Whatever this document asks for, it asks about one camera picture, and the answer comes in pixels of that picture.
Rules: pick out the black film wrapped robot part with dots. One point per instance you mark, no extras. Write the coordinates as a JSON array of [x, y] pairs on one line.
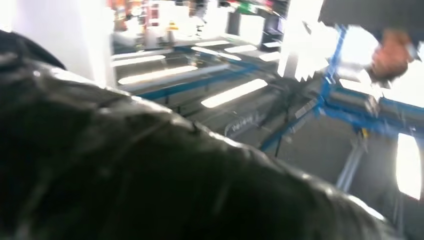
[[132, 172]]

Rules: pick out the blue metal shelf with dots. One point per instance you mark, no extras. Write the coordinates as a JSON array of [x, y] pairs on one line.
[[331, 66]]

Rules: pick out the person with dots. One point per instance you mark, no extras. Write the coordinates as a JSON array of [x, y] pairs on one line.
[[391, 56]]

